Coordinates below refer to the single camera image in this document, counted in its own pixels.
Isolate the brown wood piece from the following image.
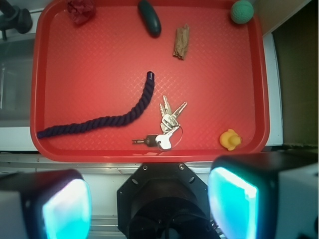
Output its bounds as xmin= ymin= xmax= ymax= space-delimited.
xmin=173 ymin=24 xmax=189 ymax=60

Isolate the yellow rubber duck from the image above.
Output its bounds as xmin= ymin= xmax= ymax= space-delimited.
xmin=219 ymin=129 xmax=242 ymax=151

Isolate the crumpled red cloth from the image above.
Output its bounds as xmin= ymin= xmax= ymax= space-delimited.
xmin=65 ymin=0 xmax=96 ymax=25

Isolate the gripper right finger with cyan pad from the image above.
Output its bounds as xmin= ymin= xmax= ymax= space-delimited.
xmin=208 ymin=150 xmax=319 ymax=239

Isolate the red plastic tray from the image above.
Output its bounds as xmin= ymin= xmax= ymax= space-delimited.
xmin=30 ymin=0 xmax=269 ymax=163

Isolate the dark purple rope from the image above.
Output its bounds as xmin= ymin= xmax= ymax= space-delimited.
xmin=37 ymin=71 xmax=156 ymax=139

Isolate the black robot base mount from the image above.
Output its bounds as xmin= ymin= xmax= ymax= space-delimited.
xmin=117 ymin=163 xmax=220 ymax=239

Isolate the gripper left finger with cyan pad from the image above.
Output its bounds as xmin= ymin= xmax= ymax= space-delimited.
xmin=0 ymin=169 xmax=92 ymax=239

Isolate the silver key bunch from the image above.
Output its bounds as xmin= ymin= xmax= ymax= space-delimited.
xmin=132 ymin=95 xmax=188 ymax=151

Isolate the green textured ball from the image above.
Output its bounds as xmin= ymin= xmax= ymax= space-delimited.
xmin=230 ymin=0 xmax=254 ymax=24

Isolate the black clamp knob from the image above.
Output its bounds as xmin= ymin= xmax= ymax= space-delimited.
xmin=0 ymin=0 xmax=33 ymax=41

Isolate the dark green oval object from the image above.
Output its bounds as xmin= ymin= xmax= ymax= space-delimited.
xmin=138 ymin=0 xmax=161 ymax=37

